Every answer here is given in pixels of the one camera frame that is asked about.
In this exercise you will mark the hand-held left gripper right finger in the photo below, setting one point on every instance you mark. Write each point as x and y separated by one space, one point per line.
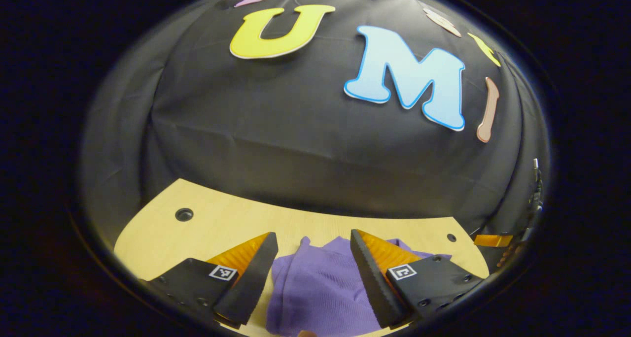
374 287

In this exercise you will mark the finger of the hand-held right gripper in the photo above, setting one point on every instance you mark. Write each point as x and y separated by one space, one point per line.
493 240

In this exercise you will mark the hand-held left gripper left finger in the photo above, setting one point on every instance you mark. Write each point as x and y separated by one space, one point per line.
251 283

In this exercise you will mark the purple knit shirt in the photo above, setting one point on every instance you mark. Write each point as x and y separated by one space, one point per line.
315 292

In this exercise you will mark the black backdrop cloth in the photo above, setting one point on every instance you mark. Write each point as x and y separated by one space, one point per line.
296 130

